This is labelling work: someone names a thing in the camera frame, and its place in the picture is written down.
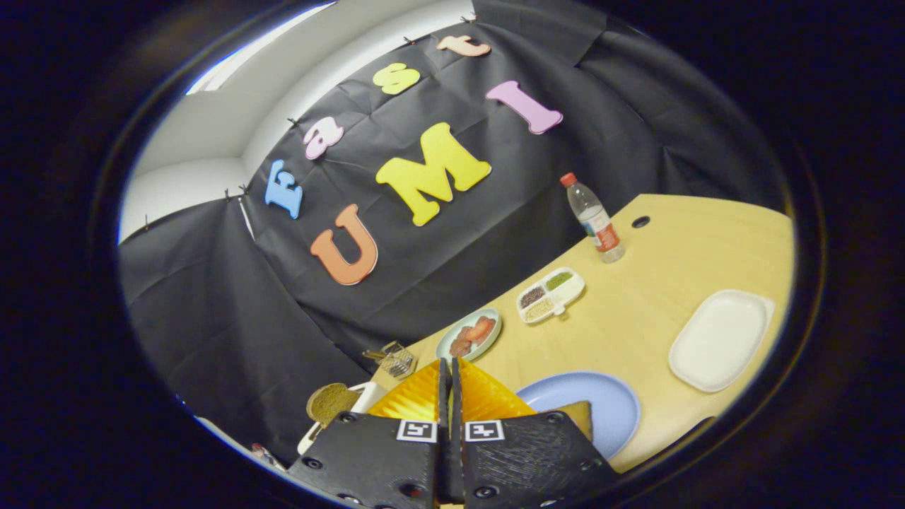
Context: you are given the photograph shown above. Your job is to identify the white toaster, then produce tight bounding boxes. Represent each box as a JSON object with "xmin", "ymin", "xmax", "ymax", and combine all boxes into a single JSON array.
[{"xmin": 297, "ymin": 382, "xmax": 388, "ymax": 457}]

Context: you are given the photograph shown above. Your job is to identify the blue plate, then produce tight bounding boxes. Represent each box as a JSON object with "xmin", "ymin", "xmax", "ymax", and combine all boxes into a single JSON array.
[{"xmin": 516, "ymin": 372, "xmax": 641, "ymax": 461}]

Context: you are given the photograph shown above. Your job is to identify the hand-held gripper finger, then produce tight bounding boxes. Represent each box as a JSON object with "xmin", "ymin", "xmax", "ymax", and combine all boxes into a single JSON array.
[
  {"xmin": 288, "ymin": 357, "xmax": 452, "ymax": 509},
  {"xmin": 451, "ymin": 357, "xmax": 621, "ymax": 509}
]

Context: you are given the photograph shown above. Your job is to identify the small wire basket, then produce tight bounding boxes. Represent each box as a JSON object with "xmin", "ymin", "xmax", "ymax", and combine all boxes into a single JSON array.
[{"xmin": 363, "ymin": 341, "xmax": 416, "ymax": 379}]

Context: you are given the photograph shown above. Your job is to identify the brown toast slice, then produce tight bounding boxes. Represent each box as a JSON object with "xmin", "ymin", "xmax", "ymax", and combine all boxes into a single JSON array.
[{"xmin": 305, "ymin": 382, "xmax": 361, "ymax": 428}]

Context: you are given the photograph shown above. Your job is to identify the brown bread slice with ham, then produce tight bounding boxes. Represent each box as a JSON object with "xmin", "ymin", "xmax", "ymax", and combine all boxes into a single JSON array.
[{"xmin": 555, "ymin": 400, "xmax": 595, "ymax": 443}]

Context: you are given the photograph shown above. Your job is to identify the white divided seed dish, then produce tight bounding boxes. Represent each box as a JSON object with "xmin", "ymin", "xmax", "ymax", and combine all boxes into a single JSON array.
[{"xmin": 515, "ymin": 267, "xmax": 586, "ymax": 325}]

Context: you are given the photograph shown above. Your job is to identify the pale green plate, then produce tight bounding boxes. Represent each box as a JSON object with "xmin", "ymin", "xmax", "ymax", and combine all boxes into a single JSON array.
[{"xmin": 436, "ymin": 308, "xmax": 503, "ymax": 362}]

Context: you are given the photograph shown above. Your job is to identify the pile of red food slices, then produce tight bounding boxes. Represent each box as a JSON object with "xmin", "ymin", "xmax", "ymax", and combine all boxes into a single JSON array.
[{"xmin": 450, "ymin": 316, "xmax": 498, "ymax": 358}]

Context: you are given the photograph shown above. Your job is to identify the white rectangular plate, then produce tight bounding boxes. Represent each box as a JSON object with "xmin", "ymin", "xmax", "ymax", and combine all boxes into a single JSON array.
[{"xmin": 668, "ymin": 289, "xmax": 776, "ymax": 394}]

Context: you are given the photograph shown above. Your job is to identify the clear water bottle red cap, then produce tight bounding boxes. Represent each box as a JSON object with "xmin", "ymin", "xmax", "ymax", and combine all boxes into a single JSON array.
[{"xmin": 560, "ymin": 172, "xmax": 626, "ymax": 264}]

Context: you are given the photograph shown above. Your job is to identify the ceiling light panel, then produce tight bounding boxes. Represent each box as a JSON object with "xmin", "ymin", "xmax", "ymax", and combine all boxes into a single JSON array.
[{"xmin": 185, "ymin": 1, "xmax": 337, "ymax": 96}]

